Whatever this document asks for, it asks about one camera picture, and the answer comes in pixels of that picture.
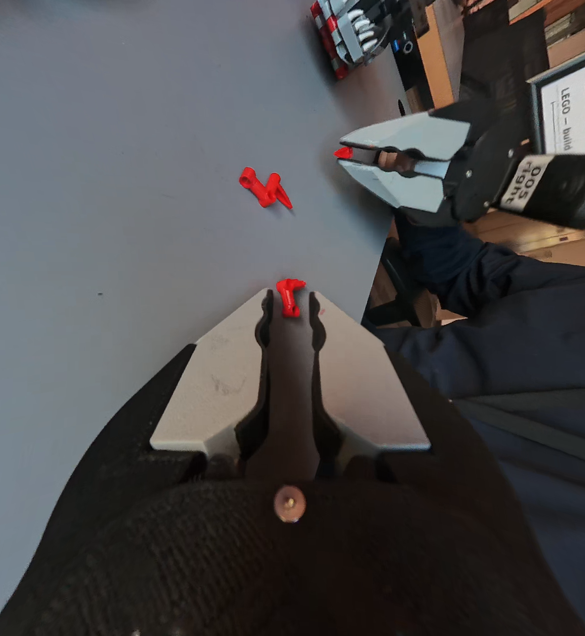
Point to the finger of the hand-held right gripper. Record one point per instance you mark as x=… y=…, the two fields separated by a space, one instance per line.
x=406 y=191
x=411 y=131

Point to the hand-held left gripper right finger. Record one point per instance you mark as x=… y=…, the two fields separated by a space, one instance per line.
x=367 y=392

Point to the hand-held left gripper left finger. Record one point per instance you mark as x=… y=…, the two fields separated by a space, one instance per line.
x=208 y=392

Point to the red lego claw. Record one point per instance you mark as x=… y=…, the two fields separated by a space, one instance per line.
x=343 y=153

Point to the red lego pin connector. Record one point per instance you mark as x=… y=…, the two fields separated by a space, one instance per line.
x=289 y=310

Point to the grey dinosaur lego model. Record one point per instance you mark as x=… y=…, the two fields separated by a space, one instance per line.
x=352 y=35

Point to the red lego claw assembly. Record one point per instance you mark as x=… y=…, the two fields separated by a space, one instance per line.
x=283 y=195

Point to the red lego short connector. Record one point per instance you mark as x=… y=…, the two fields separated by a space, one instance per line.
x=286 y=290

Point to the red lego axle connector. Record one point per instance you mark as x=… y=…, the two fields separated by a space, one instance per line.
x=248 y=180

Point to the person's right forearm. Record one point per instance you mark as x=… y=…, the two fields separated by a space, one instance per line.
x=471 y=268

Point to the person's right hand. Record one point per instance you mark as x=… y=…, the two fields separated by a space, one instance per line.
x=396 y=160

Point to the wooden edged table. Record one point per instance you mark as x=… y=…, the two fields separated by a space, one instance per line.
x=436 y=59

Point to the black framed paper sign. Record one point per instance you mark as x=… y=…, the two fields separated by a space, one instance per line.
x=565 y=114

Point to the black office chair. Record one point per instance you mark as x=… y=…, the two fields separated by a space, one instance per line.
x=401 y=288

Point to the person's dark navy clothing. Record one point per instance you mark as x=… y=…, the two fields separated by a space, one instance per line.
x=545 y=497

